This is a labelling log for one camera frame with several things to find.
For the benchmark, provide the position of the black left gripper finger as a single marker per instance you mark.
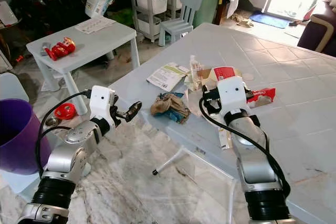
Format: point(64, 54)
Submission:
point(122, 118)
point(133, 109)

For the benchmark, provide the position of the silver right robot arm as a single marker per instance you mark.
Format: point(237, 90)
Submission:
point(254, 156)

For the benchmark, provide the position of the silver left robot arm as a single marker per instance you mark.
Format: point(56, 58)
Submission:
point(65, 158)

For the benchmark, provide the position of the purple plastic rubbish bin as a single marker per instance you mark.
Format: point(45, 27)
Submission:
point(18, 145)

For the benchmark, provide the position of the silver foil wrapper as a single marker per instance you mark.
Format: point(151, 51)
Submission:
point(197, 103)

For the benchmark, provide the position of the red cardboard carton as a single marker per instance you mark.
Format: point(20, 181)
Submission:
point(223, 72)

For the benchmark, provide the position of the clear plastic wrapper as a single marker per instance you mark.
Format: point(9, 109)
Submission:
point(195, 72)

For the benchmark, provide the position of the flattened white carton box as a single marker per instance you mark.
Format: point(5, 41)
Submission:
point(224, 137)

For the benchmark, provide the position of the crumpled brown blue rag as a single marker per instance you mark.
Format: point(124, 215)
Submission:
point(170, 106)

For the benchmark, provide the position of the white green paper leaflet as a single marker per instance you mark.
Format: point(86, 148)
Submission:
point(166, 76)

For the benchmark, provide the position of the red snack wrapper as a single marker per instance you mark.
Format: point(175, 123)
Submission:
point(261, 96)

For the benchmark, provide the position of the small metal bowl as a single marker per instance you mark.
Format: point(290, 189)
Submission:
point(52, 121)

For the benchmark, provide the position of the small white plastic table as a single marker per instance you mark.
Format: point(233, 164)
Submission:
point(100, 39)

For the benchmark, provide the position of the large white plastic table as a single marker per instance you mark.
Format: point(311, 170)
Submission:
point(283, 61)

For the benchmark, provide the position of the red toy figure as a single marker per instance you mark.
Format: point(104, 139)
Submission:
point(61, 49)

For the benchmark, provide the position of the beige floor rag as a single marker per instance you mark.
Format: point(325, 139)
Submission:
point(242, 20)

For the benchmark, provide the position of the pale green child chair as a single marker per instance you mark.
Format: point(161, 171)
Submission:
point(181, 20)

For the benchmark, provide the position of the white printed paper sheet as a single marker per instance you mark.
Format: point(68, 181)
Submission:
point(95, 24)

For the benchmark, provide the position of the green cabinet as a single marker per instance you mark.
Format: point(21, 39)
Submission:
point(207, 6)

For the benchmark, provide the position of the small grey object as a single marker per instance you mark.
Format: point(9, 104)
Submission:
point(45, 49)

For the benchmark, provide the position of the blue floor mat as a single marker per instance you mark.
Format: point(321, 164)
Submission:
point(270, 20)

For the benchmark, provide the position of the grey storage trolley shelf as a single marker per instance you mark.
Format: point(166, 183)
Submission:
point(151, 1)

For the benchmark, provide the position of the dark purple armchair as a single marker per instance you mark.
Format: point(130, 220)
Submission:
point(317, 32)

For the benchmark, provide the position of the white flat board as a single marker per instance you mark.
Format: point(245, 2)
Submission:
point(7, 13)

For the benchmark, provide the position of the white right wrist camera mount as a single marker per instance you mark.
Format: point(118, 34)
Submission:
point(232, 93)

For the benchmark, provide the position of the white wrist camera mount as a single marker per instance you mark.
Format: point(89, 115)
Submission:
point(232, 93)
point(101, 99)

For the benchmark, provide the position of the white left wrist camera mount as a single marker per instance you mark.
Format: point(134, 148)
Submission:
point(101, 99)

